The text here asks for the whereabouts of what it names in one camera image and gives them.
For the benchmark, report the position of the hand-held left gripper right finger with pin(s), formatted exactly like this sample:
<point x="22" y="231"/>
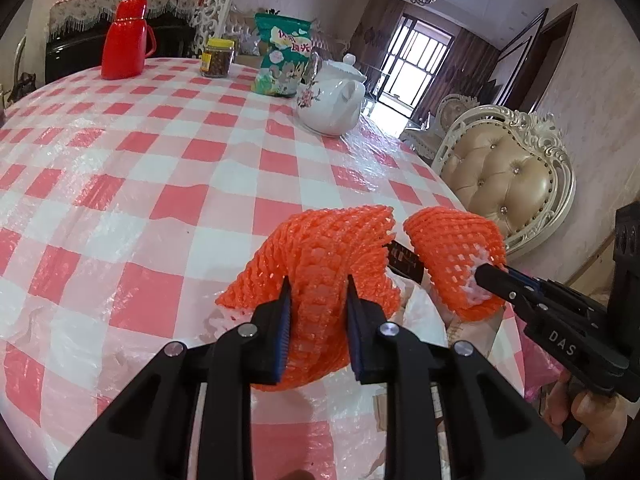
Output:
<point x="356" y="332"/>

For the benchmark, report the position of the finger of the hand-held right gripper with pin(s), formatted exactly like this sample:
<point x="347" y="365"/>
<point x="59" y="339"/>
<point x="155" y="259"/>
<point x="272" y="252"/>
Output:
<point x="500" y="282"/>

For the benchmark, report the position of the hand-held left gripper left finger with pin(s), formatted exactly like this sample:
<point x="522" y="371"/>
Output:
<point x="285" y="332"/>

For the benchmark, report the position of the pink-lined waste bin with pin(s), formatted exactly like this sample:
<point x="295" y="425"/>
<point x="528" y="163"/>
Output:
<point x="540" y="360"/>

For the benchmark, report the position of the small orange foam fruit net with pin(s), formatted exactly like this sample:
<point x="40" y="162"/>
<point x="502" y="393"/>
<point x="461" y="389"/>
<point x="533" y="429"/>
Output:
<point x="445" y="245"/>

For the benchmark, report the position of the large orange foam fruit net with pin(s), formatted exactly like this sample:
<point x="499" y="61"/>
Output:
<point x="320" y="250"/>

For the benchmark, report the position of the person's right hand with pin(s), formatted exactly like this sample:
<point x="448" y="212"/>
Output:
<point x="600" y="425"/>

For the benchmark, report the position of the white plastic bag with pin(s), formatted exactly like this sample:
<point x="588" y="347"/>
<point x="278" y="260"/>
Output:
<point x="420" y="315"/>

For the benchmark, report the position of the black box with gold print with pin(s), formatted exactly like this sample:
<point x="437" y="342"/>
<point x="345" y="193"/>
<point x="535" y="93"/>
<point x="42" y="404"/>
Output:
<point x="402" y="260"/>

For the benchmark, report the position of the beige tufted carved chair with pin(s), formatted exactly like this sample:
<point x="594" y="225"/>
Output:
<point x="500" y="175"/>

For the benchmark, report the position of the pink checked tablecloth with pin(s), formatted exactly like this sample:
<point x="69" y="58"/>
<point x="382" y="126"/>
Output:
<point x="150" y="185"/>

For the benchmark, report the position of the brown curtain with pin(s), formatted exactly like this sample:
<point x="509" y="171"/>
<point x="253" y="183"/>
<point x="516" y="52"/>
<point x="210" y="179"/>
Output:
<point x="465" y="75"/>
<point x="375" y="30"/>

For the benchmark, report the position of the dark wooden door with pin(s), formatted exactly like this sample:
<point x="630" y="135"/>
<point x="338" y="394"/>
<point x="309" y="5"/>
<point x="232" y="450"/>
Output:
<point x="520" y="60"/>

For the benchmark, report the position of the white floral teapot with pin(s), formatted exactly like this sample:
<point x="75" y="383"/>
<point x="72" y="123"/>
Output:
<point x="325" y="105"/>

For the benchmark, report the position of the barred window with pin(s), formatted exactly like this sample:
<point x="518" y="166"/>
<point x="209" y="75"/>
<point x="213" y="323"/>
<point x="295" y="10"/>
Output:
<point x="412" y="60"/>

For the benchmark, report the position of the green snack bag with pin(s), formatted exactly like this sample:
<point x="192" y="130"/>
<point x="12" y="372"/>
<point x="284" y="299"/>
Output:
<point x="282" y="60"/>

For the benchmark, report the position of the yellow-lidded glass jar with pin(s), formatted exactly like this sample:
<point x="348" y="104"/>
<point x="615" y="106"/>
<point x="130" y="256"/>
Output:
<point x="217" y="60"/>

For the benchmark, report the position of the red thermos jug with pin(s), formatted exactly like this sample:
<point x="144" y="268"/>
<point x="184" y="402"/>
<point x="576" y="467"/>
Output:
<point x="125" y="45"/>

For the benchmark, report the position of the white lattice screen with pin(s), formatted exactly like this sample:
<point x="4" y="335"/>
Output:
<point x="220" y="5"/>

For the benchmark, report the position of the black piano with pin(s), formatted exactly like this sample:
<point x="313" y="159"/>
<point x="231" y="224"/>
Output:
<point x="75" y="55"/>

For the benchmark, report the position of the floral lace piano cover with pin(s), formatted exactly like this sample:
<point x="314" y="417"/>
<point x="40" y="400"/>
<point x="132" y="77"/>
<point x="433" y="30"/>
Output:
<point x="85" y="7"/>

